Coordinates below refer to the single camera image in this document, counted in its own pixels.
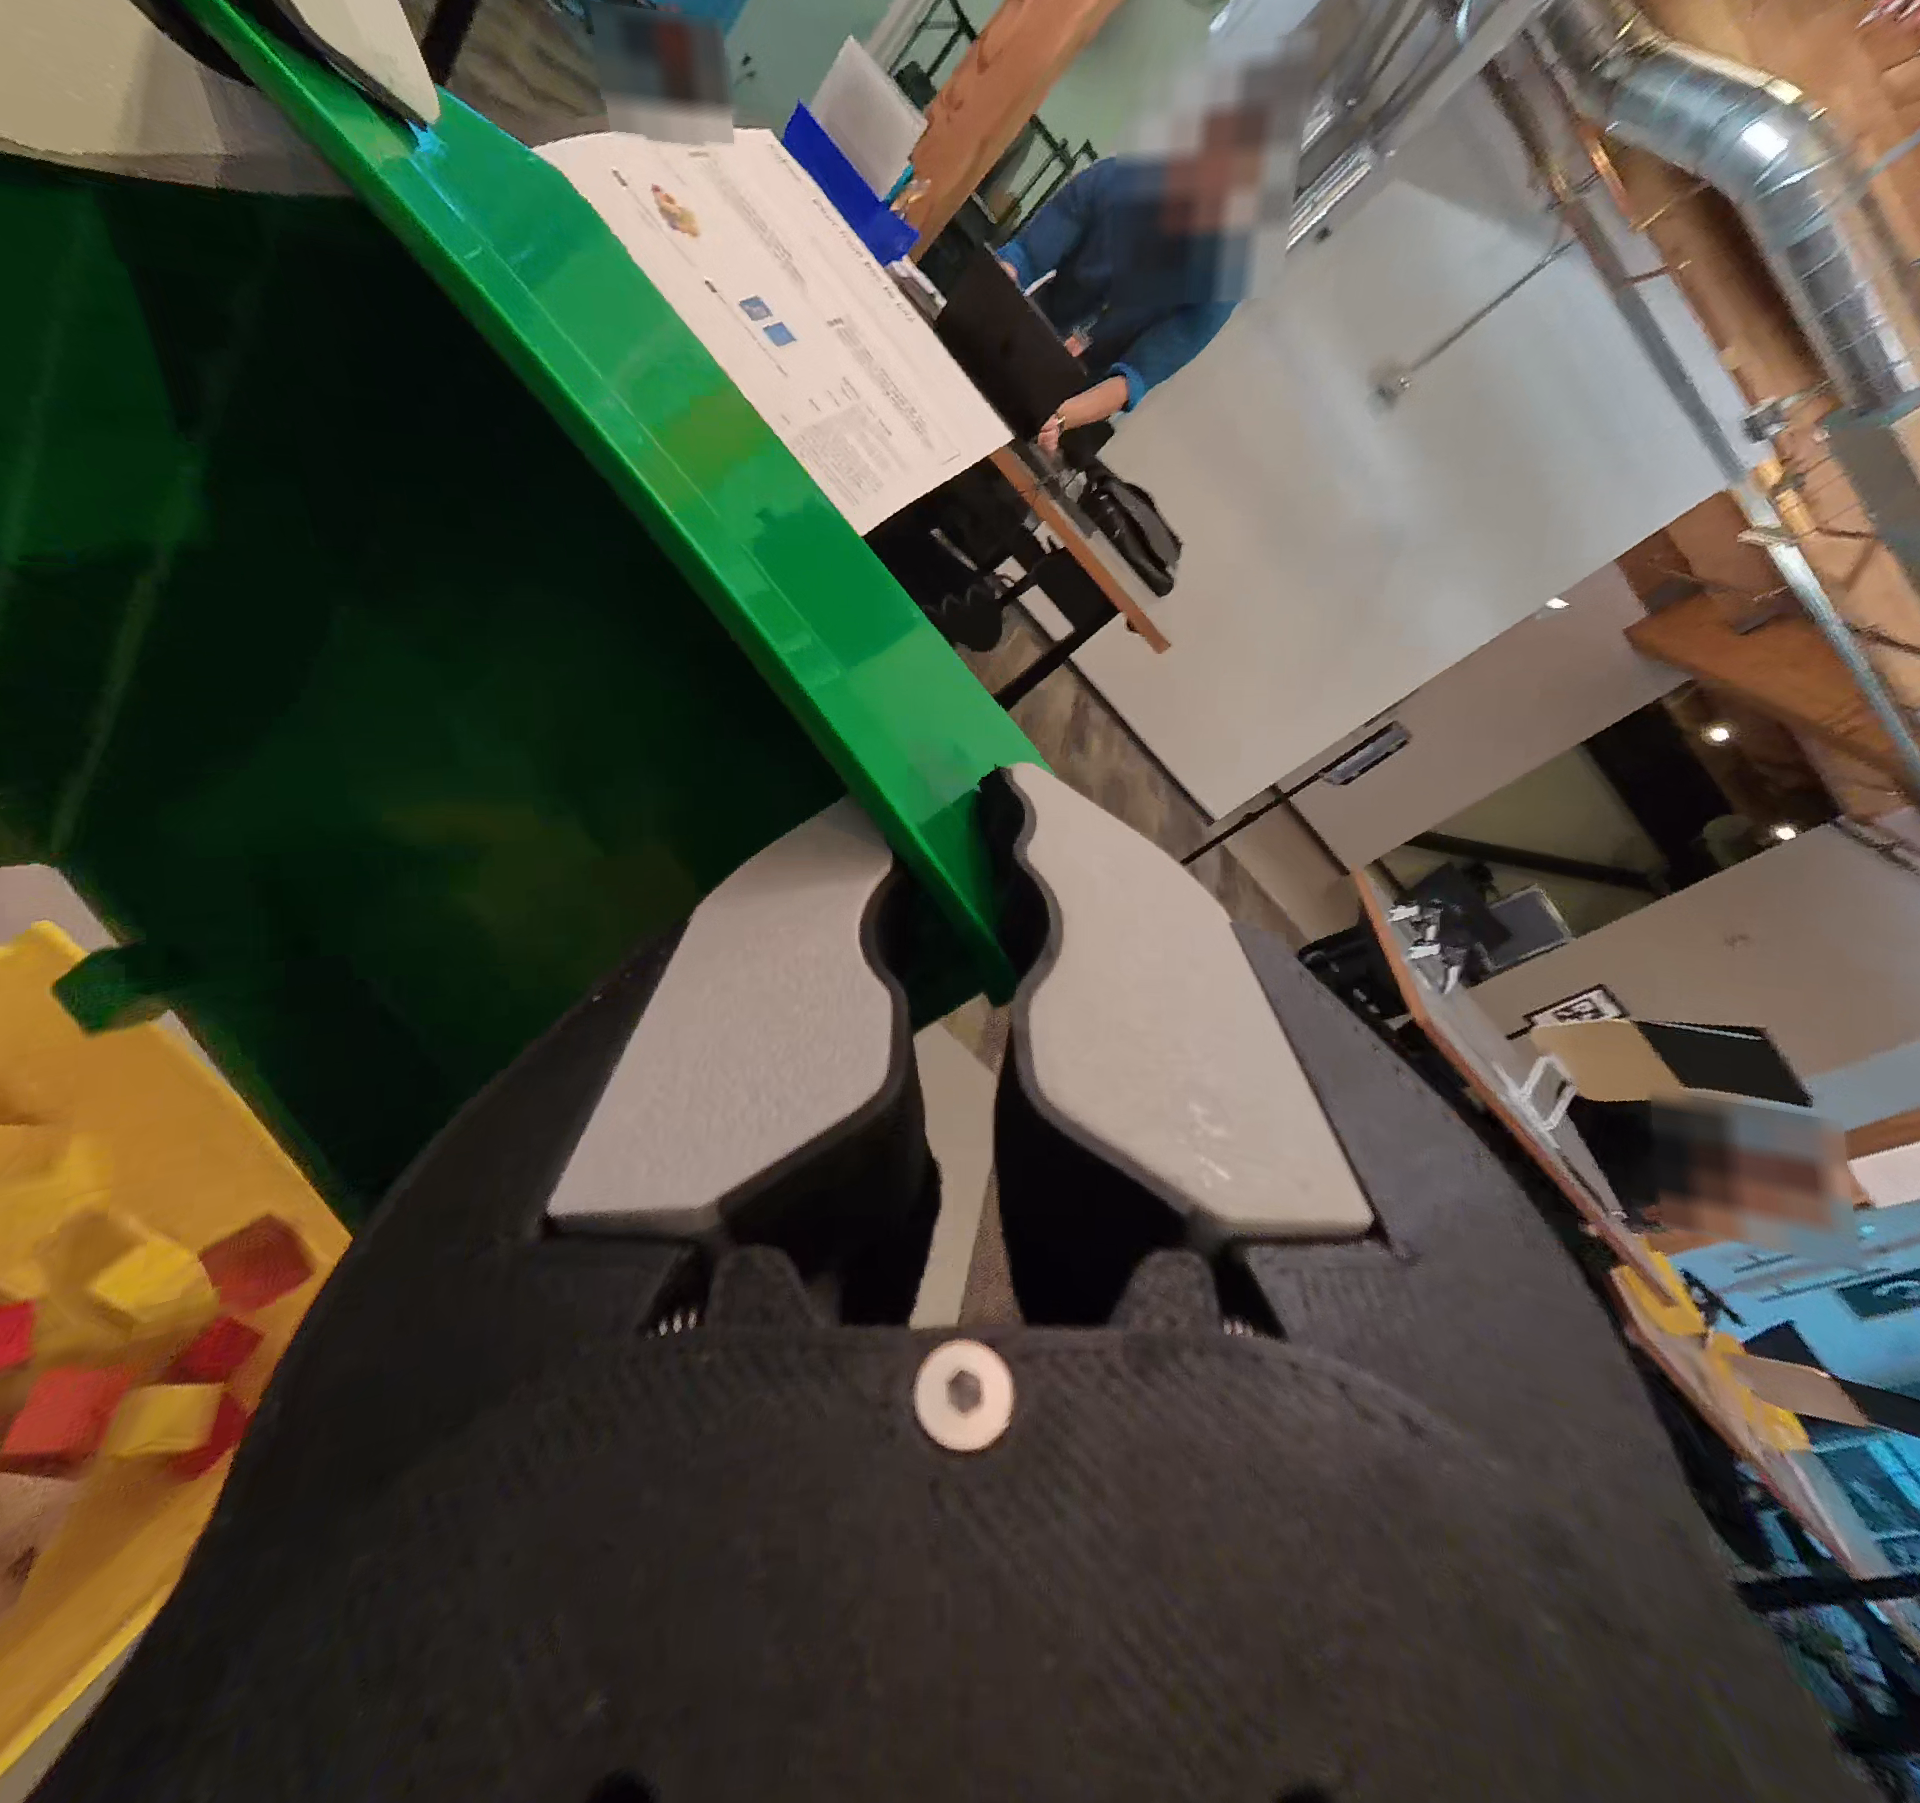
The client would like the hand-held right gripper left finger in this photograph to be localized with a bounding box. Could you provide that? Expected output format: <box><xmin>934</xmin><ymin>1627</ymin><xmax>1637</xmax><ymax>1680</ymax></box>
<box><xmin>546</xmin><ymin>821</ymin><xmax>940</xmax><ymax>1324</ymax></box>

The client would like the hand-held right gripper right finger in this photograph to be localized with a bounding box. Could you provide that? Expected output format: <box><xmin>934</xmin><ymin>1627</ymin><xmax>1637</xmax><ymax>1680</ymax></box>
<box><xmin>982</xmin><ymin>765</ymin><xmax>1379</xmax><ymax>1332</ymax></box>

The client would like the green plastic bin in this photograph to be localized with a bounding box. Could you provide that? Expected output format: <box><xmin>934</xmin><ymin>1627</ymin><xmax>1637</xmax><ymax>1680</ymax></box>
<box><xmin>0</xmin><ymin>0</ymin><xmax>1051</xmax><ymax>1219</ymax></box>

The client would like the pile of wooden cubes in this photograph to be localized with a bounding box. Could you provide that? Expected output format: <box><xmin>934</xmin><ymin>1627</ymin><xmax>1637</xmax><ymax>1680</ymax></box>
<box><xmin>0</xmin><ymin>1128</ymin><xmax>317</xmax><ymax>1587</ymax></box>

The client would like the yellow plastic bin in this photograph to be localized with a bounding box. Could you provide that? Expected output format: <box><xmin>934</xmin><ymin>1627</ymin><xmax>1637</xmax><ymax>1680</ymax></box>
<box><xmin>0</xmin><ymin>917</ymin><xmax>353</xmax><ymax>1744</ymax></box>

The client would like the long grey-topped desk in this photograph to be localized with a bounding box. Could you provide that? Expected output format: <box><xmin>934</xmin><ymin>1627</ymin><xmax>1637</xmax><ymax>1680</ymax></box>
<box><xmin>1351</xmin><ymin>864</ymin><xmax>1920</xmax><ymax>1594</ymax></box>

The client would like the black floor stand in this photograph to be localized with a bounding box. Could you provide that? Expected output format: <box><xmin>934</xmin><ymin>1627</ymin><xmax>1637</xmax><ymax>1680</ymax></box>
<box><xmin>1184</xmin><ymin>722</ymin><xmax>1413</xmax><ymax>859</ymax></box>

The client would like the laptop stand with tan board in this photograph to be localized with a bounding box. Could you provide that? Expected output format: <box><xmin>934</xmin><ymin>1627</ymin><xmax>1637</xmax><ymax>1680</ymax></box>
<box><xmin>1521</xmin><ymin>1015</ymin><xmax>1681</xmax><ymax>1130</ymax></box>

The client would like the wooden desk with black legs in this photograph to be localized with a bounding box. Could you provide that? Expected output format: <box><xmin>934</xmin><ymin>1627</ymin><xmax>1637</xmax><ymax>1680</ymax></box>
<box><xmin>871</xmin><ymin>445</ymin><xmax>1172</xmax><ymax>709</ymax></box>

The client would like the black bag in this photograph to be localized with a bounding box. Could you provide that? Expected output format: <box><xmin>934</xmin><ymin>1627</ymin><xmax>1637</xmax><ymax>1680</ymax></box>
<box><xmin>1081</xmin><ymin>471</ymin><xmax>1184</xmax><ymax>595</ymax></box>

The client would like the blue plastic bin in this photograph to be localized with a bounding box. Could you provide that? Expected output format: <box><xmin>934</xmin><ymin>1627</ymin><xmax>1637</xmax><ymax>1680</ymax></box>
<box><xmin>784</xmin><ymin>104</ymin><xmax>921</xmax><ymax>260</ymax></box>

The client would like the printed instruction sheet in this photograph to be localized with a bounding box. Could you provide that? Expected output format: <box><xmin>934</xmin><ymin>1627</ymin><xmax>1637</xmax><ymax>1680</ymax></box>
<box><xmin>536</xmin><ymin>130</ymin><xmax>1014</xmax><ymax>538</ymax></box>

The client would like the black laptop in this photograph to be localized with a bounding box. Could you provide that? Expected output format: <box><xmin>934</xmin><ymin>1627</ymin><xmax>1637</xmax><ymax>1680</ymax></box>
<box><xmin>937</xmin><ymin>242</ymin><xmax>1088</xmax><ymax>440</ymax></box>

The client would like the wooden post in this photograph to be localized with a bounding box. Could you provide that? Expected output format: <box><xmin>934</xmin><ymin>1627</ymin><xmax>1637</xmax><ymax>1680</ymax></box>
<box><xmin>905</xmin><ymin>0</ymin><xmax>1209</xmax><ymax>244</ymax></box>

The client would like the silver air duct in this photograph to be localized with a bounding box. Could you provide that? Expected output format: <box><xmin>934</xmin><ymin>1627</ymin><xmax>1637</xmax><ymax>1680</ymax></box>
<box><xmin>1379</xmin><ymin>0</ymin><xmax>1920</xmax><ymax>408</ymax></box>

